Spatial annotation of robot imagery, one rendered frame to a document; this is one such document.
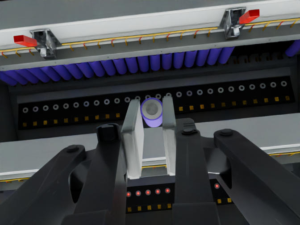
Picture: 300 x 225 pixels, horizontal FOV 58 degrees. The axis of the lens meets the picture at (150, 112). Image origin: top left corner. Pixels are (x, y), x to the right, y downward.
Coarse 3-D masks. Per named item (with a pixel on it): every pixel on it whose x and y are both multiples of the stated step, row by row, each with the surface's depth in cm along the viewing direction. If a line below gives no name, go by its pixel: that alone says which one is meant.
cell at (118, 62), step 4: (116, 60) 44; (120, 60) 44; (124, 60) 46; (116, 64) 46; (120, 64) 45; (124, 64) 47; (120, 68) 47; (124, 68) 48; (120, 72) 49; (124, 72) 49
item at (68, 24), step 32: (32, 0) 37; (64, 0) 37; (96, 0) 36; (128, 0) 36; (160, 0) 36; (192, 0) 36; (224, 0) 36; (256, 0) 35; (288, 0) 36; (0, 32) 37; (64, 32) 38; (96, 32) 39; (128, 32) 40; (160, 32) 40; (0, 96) 54; (32, 96) 54; (64, 96) 54
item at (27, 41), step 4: (16, 36) 31; (20, 36) 31; (24, 36) 31; (16, 40) 31; (20, 40) 31; (24, 40) 31; (28, 40) 32; (32, 40) 33; (36, 40) 34; (20, 44) 32; (24, 44) 32; (28, 44) 33; (32, 44) 33; (36, 44) 34; (40, 44) 35; (44, 44) 37; (40, 48) 38; (44, 48) 38; (44, 52) 37
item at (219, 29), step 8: (264, 24) 40; (272, 24) 40; (288, 24) 40; (184, 32) 40; (192, 32) 40; (200, 32) 40; (120, 40) 40; (128, 40) 41; (136, 40) 41; (64, 48) 41
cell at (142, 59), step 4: (140, 56) 44; (144, 56) 44; (140, 60) 45; (144, 60) 45; (148, 60) 47; (140, 64) 47; (144, 64) 46; (148, 64) 48; (140, 68) 49; (144, 68) 48; (148, 68) 49
